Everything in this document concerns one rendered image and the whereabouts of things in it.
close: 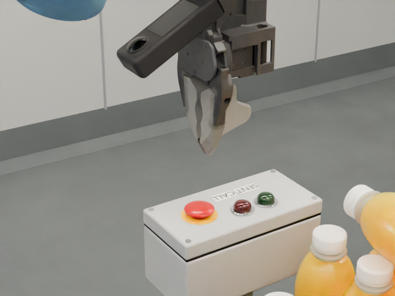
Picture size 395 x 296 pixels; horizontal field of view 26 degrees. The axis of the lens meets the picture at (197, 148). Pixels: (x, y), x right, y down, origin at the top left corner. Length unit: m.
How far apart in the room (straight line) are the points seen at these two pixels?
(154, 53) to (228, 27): 0.09
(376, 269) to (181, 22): 0.33
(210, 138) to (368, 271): 0.22
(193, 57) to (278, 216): 0.23
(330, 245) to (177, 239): 0.17
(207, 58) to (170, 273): 0.27
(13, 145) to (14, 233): 0.57
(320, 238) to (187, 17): 0.29
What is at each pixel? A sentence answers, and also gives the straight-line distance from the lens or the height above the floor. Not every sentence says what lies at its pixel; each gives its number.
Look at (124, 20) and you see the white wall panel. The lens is 3.65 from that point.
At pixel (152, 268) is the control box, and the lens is 1.06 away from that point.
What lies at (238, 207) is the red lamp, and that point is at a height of 1.11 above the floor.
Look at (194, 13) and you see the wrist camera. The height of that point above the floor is 1.36.
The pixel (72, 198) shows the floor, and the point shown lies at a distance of 3.34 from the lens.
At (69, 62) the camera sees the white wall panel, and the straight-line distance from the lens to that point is 3.59.
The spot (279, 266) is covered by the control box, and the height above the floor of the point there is 1.02.
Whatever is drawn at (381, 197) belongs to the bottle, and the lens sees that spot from 0.94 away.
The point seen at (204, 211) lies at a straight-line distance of 1.01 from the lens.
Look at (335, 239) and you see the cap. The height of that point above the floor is 1.11.
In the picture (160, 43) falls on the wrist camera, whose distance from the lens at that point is 0.88.
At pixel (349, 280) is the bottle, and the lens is 0.99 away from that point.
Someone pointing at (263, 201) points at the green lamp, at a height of 1.11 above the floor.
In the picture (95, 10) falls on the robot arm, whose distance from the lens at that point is 0.83.
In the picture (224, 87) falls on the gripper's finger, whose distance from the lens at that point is 0.91.
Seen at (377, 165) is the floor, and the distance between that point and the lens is 3.62.
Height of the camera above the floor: 1.62
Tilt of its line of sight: 26 degrees down
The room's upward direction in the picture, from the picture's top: straight up
